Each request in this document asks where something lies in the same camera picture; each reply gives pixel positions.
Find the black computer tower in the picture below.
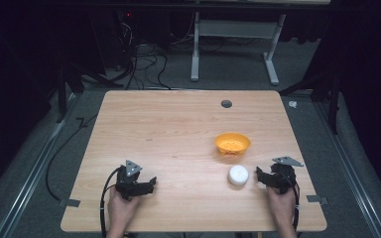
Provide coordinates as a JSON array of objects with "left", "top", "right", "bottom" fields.
[{"left": 90, "top": 8, "right": 140, "bottom": 72}]

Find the white metal desk frame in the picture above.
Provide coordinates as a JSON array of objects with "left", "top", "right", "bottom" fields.
[{"left": 190, "top": 11, "right": 288, "bottom": 86}]

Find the person's left hand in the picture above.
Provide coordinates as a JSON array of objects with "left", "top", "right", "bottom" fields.
[{"left": 107, "top": 186, "right": 142, "bottom": 230}]

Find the tangle of black cables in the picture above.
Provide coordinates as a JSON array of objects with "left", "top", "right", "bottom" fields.
[{"left": 113, "top": 19, "right": 173, "bottom": 91}]

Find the metal floor rail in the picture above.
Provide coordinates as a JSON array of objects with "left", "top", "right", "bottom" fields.
[
  {"left": 0, "top": 92, "right": 82, "bottom": 238},
  {"left": 312, "top": 98, "right": 381, "bottom": 238}
]

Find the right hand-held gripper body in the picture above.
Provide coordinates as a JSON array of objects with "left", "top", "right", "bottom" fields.
[{"left": 268, "top": 156, "right": 305, "bottom": 195}]

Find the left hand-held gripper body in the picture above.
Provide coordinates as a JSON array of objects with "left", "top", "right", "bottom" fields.
[{"left": 114, "top": 159, "right": 151, "bottom": 201}]

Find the black metal stand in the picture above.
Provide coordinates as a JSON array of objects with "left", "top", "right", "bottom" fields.
[
  {"left": 278, "top": 70, "right": 341, "bottom": 136},
  {"left": 54, "top": 60, "right": 125, "bottom": 124}
]

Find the orange plastic bowl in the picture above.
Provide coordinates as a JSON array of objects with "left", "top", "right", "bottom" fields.
[{"left": 214, "top": 132, "right": 252, "bottom": 158}]

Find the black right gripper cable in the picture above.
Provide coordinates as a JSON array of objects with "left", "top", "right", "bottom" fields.
[{"left": 282, "top": 172, "right": 302, "bottom": 233}]

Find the white round cup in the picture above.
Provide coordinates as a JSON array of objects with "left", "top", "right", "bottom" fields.
[{"left": 227, "top": 164, "right": 250, "bottom": 186}]

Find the person's right hand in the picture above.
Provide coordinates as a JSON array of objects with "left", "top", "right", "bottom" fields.
[{"left": 266, "top": 184, "right": 298, "bottom": 226}]

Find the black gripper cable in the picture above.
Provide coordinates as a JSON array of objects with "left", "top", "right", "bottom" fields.
[
  {"left": 99, "top": 166, "right": 123, "bottom": 238},
  {"left": 282, "top": 172, "right": 302, "bottom": 233}
]

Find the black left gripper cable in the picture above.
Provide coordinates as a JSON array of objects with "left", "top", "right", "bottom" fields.
[{"left": 99, "top": 166, "right": 123, "bottom": 238}]

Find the black floor cable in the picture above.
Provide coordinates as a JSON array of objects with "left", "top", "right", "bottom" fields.
[{"left": 45, "top": 113, "right": 99, "bottom": 202}]

